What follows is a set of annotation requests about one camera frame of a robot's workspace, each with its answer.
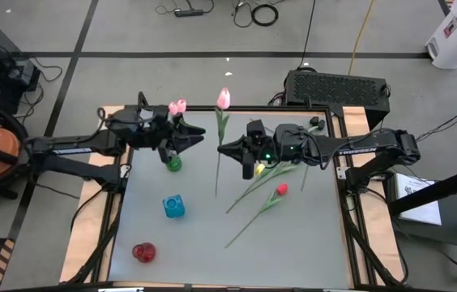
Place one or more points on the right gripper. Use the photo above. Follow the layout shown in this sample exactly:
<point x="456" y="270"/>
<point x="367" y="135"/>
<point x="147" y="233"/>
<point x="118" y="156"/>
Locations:
<point x="261" y="148"/>

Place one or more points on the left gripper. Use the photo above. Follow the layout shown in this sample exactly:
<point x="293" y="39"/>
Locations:
<point x="159" y="130"/>

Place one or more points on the pink artificial tulip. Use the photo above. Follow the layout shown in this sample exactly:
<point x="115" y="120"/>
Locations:
<point x="181" y="105"/>
<point x="223" y="98"/>
<point x="173" y="108"/>

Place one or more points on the black artificial tulip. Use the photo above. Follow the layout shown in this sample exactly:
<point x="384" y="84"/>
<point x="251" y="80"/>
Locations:
<point x="321" y="124"/>
<point x="314" y="120"/>
<point x="289" y="167"/>

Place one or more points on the red artificial tulip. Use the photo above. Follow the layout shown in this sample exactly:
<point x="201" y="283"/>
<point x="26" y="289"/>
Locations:
<point x="281" y="189"/>
<point x="234" y="206"/>

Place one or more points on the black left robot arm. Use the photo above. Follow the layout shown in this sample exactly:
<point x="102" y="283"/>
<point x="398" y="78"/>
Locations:
<point x="62" y="146"/>

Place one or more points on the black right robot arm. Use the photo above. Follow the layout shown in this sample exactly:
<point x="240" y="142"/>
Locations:
<point x="374" y="146"/>

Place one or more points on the green glass vase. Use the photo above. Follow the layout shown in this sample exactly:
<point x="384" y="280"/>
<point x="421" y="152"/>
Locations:
<point x="175" y="165"/>

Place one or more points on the blue glass vase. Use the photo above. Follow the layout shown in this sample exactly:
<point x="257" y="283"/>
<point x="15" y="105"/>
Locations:
<point x="173" y="207"/>

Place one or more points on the red glass vase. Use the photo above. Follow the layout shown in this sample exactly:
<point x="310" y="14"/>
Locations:
<point x="144" y="252"/>

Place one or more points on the black perforated computer case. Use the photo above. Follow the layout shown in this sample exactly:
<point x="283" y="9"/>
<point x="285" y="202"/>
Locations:
<point x="334" y="89"/>

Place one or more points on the grey table mat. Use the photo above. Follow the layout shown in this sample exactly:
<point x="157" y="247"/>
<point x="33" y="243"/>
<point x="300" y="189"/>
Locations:
<point x="253" y="263"/>

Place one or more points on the black power strip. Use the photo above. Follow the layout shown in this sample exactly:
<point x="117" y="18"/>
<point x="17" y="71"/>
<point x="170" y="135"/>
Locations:
<point x="188" y="13"/>

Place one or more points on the orange vacuum cleaner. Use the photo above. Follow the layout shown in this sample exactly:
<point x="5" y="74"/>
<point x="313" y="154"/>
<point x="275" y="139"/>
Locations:
<point x="3" y="148"/>

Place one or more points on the white paper booklet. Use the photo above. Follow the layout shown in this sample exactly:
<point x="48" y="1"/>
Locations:
<point x="419" y="203"/>

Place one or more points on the black metal stand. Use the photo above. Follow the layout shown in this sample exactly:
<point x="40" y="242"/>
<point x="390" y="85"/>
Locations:
<point x="455" y="181"/>

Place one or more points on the white bin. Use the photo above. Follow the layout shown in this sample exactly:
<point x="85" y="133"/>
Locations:
<point x="455" y="40"/>

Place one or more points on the black aluminium table frame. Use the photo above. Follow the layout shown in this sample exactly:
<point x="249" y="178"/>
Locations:
<point x="208" y="108"/>

